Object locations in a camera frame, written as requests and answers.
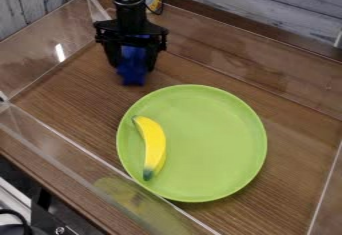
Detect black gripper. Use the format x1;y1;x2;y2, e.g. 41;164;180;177
93;19;168;72

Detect blue star-shaped block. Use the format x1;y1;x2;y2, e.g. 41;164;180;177
116;45;147;85

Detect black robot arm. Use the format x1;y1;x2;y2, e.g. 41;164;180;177
93;0;168;72

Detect green plate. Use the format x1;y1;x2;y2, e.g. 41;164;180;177
116;84;267;202

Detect yellow toy banana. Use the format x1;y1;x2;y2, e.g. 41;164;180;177
132;116;167;181

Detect clear acrylic tray walls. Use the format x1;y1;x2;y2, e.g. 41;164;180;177
0;0;342;235

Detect black metal bracket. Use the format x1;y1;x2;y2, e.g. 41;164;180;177
30;186;107;235

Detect black cable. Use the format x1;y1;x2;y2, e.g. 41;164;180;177
0;208;37;235

